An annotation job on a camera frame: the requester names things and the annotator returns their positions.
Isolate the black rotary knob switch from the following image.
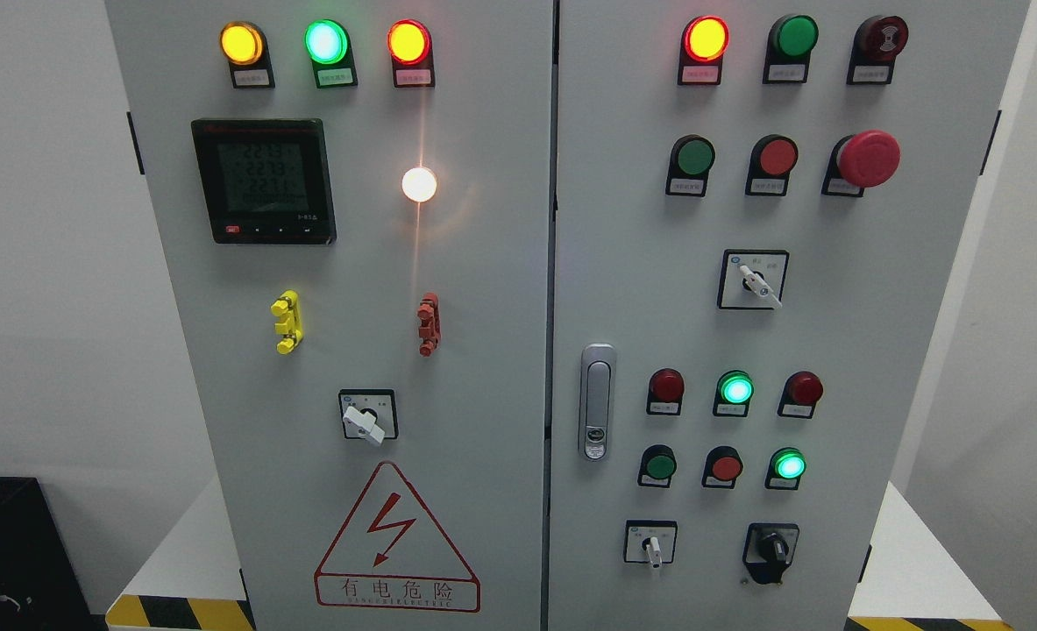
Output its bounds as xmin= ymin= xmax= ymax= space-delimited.
xmin=742 ymin=522 xmax=801 ymax=585

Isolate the grey electrical cabinet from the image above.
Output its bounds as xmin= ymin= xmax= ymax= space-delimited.
xmin=106 ymin=1 xmax=1031 ymax=630

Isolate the red terminal connector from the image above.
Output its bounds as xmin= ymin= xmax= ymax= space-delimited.
xmin=416 ymin=292 xmax=442 ymax=357

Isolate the dark red indicator light left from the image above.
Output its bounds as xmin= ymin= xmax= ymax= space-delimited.
xmin=646 ymin=368 xmax=685 ymax=416

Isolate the dark red indicator light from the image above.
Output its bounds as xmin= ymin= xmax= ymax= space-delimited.
xmin=776 ymin=371 xmax=824 ymax=419
xmin=646 ymin=368 xmax=685 ymax=416

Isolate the bright white indicator lamp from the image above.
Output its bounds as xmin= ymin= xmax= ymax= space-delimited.
xmin=401 ymin=167 xmax=438 ymax=204

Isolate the green push button lower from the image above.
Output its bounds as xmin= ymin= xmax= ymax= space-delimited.
xmin=636 ymin=444 xmax=678 ymax=488

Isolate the green push button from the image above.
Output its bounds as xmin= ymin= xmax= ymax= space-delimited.
xmin=636 ymin=444 xmax=678 ymax=488
xmin=664 ymin=133 xmax=714 ymax=197

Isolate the lit green indicator middle row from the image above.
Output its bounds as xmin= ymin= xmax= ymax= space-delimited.
xmin=712 ymin=369 xmax=755 ymax=418

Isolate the yellow terminal connector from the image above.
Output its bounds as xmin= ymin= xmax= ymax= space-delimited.
xmin=270 ymin=290 xmax=304 ymax=355

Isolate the green push button upper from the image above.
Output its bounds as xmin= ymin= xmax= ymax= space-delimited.
xmin=664 ymin=133 xmax=714 ymax=197

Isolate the red push button lower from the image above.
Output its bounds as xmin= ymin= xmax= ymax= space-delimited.
xmin=701 ymin=446 xmax=742 ymax=490

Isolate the red push button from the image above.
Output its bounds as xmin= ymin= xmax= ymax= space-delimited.
xmin=745 ymin=133 xmax=798 ymax=197
xmin=701 ymin=446 xmax=742 ymax=490

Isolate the red electric hazard warning sticker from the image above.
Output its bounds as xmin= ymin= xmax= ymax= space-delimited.
xmin=314 ymin=460 xmax=481 ymax=613

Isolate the black digital power meter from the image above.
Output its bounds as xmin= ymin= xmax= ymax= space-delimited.
xmin=192 ymin=118 xmax=337 ymax=245

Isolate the dark red indicator light right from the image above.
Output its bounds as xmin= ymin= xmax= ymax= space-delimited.
xmin=776 ymin=371 xmax=824 ymax=419

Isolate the red-rimmed yellow indicator light left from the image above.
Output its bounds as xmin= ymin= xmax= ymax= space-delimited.
xmin=387 ymin=19 xmax=437 ymax=88

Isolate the red-rimmed yellow indicator light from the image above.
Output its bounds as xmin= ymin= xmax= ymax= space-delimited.
xmin=676 ymin=15 xmax=729 ymax=85
xmin=387 ymin=19 xmax=437 ymax=88

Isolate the red push button upper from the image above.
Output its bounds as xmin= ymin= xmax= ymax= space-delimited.
xmin=745 ymin=133 xmax=798 ymax=197

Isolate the lit green button lower right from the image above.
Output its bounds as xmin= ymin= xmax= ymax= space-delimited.
xmin=765 ymin=447 xmax=806 ymax=491

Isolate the red-rimmed yellow indicator light right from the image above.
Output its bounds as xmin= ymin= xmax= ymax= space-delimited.
xmin=676 ymin=15 xmax=729 ymax=85

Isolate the lit green indicator light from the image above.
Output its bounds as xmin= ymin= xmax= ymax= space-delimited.
xmin=304 ymin=19 xmax=358 ymax=89

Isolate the yellow indicator light top left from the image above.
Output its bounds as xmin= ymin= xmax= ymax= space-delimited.
xmin=220 ymin=21 xmax=276 ymax=89

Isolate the red emergency stop button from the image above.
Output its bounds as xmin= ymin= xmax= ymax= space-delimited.
xmin=821 ymin=129 xmax=900 ymax=197

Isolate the dark green indicator light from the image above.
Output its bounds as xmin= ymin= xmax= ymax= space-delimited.
xmin=762 ymin=13 xmax=819 ymax=85

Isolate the dark red buzzer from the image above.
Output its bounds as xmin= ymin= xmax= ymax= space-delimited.
xmin=847 ymin=15 xmax=908 ymax=85

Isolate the black box lower left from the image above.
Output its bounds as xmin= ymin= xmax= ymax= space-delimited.
xmin=0 ymin=477 xmax=99 ymax=630

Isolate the silver door lock handle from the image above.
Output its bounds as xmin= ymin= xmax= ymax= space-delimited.
xmin=579 ymin=344 xmax=617 ymax=462

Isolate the white selector switch left door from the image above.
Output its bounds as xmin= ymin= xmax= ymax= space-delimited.
xmin=338 ymin=388 xmax=399 ymax=446

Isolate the white selector switch upper right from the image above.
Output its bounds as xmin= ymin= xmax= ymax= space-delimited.
xmin=717 ymin=249 xmax=790 ymax=310

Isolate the small white selector switch bottom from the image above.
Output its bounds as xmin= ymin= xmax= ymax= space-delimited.
xmin=622 ymin=520 xmax=678 ymax=570

